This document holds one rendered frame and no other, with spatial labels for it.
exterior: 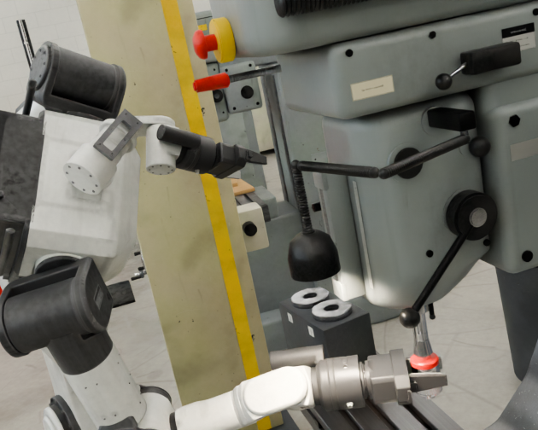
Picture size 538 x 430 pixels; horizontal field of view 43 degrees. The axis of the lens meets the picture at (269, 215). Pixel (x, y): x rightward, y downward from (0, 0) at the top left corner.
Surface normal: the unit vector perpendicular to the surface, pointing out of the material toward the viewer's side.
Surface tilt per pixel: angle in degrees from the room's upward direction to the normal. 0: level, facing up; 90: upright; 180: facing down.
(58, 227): 58
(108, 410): 103
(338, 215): 90
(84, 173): 116
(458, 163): 90
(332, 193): 90
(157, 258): 90
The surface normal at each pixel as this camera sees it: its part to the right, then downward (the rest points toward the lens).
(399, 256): -0.18, 0.30
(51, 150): 0.41, -0.42
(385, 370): -0.18, -0.94
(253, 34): -0.69, 0.32
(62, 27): 0.29, 0.21
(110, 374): 0.71, 0.14
